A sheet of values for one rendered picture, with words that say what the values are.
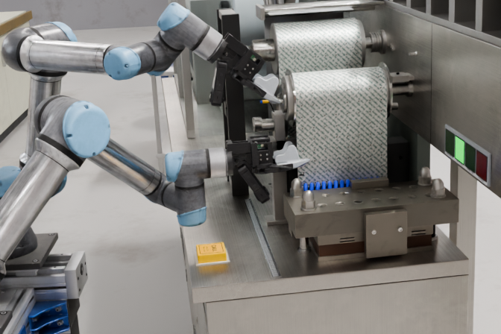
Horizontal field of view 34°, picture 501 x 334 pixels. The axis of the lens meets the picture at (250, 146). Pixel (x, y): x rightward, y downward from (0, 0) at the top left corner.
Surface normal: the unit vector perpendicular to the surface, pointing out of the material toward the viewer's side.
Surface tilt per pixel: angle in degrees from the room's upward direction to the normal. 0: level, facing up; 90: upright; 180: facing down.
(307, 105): 90
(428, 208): 90
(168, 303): 0
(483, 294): 0
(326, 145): 90
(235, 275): 0
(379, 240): 90
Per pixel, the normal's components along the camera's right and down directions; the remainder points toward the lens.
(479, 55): -0.99, 0.08
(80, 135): 0.70, 0.07
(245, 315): 0.13, 0.27
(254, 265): -0.05, -0.96
